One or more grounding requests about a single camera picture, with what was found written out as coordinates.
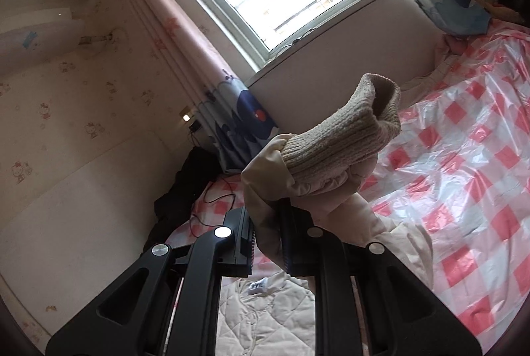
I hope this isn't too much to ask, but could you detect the black clothes pile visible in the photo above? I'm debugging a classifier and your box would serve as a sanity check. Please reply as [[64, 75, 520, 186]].
[[145, 147, 224, 253]]

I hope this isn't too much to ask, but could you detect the beige quilted jacket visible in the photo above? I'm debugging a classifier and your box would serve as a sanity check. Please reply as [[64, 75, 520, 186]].
[[217, 72, 433, 356]]

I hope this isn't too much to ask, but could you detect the pink pillow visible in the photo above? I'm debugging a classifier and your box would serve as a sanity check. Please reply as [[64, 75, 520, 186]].
[[444, 32, 470, 55]]

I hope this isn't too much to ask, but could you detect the black cable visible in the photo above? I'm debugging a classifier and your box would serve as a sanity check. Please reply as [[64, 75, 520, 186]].
[[189, 177, 238, 237]]

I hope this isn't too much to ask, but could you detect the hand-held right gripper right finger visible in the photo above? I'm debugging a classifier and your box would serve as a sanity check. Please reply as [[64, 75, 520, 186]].
[[277, 201, 483, 356]]

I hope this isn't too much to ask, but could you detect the pink checkered plastic bed sheet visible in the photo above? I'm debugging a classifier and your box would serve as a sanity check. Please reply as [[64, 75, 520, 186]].
[[166, 19, 530, 356]]

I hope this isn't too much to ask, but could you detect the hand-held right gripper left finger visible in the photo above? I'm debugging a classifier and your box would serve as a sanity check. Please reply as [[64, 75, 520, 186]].
[[45, 207, 255, 356]]

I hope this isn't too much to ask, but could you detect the air conditioner pipe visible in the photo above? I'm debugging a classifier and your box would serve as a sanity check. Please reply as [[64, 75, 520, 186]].
[[79, 28, 125, 55]]

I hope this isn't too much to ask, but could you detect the white air conditioner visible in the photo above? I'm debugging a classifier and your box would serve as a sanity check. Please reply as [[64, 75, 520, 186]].
[[0, 6, 85, 67]]

